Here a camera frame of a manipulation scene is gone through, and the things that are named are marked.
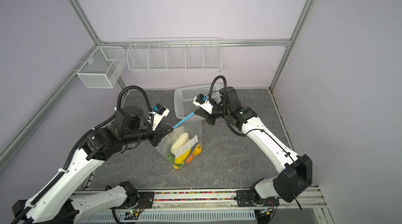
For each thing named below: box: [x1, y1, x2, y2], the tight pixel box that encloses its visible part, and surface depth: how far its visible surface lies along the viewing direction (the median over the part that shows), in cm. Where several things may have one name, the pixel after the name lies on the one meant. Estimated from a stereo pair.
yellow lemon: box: [192, 143, 203, 156], surface depth 86 cm
